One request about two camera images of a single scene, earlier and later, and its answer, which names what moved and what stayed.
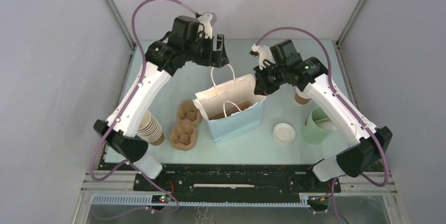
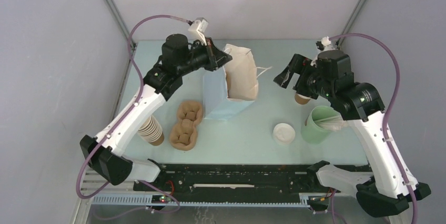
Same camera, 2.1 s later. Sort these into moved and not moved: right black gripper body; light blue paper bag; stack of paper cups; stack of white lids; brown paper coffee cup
Moved: right black gripper body; light blue paper bag
Not moved: stack of white lids; stack of paper cups; brown paper coffee cup
